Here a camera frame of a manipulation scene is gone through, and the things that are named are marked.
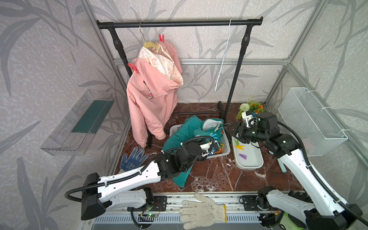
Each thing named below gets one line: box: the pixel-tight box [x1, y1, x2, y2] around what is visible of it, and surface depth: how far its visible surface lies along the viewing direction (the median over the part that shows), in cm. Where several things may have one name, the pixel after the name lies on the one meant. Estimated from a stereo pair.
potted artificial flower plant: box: [235, 97, 266, 121], surface depth 100 cm
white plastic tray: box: [231, 136, 265, 171], surface depth 91 cm
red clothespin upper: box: [158, 33, 165, 43], surface depth 72 cm
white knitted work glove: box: [178, 193, 227, 230], surface depth 72 cm
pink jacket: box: [126, 40, 184, 148], surface depth 70 cm
